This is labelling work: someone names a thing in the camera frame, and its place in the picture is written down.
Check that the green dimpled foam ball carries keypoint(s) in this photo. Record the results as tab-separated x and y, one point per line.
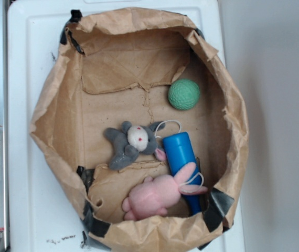
184	94

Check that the brown paper lined box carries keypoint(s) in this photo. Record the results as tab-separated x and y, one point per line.
118	66

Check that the grey plush bunny toy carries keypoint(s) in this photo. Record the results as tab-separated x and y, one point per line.
130	141

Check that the blue plastic toy bat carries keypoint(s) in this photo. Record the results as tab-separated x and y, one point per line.
180	152

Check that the pink plush bunny toy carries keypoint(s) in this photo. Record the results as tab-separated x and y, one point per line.
155	195

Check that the white plastic tray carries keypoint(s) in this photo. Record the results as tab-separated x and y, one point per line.
41	217

